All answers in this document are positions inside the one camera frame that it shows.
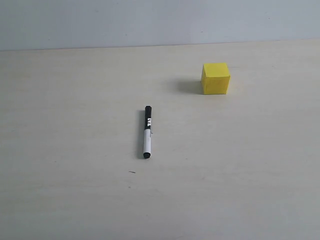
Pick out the black and white marker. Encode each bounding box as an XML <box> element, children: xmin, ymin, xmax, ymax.
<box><xmin>143</xmin><ymin>105</ymin><xmax>152</xmax><ymax>159</ymax></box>

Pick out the yellow cube block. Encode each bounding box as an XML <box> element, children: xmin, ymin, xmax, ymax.
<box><xmin>201</xmin><ymin>62</ymin><xmax>231</xmax><ymax>95</ymax></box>

